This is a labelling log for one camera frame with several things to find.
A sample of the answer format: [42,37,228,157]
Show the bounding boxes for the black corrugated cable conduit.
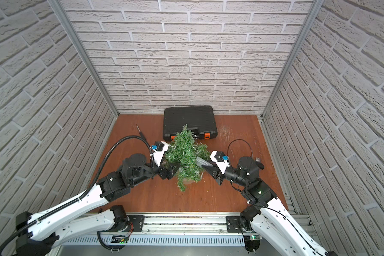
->
[0,135,153,256]

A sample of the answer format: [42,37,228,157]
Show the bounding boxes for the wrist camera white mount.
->
[151,141,169,166]
[210,151,230,175]

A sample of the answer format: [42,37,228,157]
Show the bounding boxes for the black tool case orange latches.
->
[163,106,218,141]

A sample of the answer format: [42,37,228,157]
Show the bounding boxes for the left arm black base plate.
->
[103,214,146,233]

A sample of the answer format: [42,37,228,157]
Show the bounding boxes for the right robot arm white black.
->
[200,151,336,256]

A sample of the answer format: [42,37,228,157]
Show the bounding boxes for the aluminium corner post left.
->
[48,0,119,118]

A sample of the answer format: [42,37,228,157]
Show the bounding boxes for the small green christmas tree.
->
[166,126,210,192]

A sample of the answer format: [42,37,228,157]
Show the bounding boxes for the aluminium corner post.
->
[48,0,119,118]
[261,0,324,121]

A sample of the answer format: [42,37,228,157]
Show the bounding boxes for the round wooden tree base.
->
[182,173,203,185]

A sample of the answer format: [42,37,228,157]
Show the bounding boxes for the clear plastic battery box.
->
[196,157,211,167]

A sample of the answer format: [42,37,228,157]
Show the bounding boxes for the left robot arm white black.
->
[16,154,180,256]

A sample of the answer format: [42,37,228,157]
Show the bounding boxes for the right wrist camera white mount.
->
[210,151,230,175]

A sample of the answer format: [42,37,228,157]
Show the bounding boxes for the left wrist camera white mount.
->
[151,141,169,166]

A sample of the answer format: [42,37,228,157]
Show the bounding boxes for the black handled screwdriver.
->
[135,124,147,141]

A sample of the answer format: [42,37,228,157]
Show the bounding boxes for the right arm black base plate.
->
[226,215,253,234]

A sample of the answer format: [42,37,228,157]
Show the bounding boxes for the aluminium corner post right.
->
[261,0,324,121]

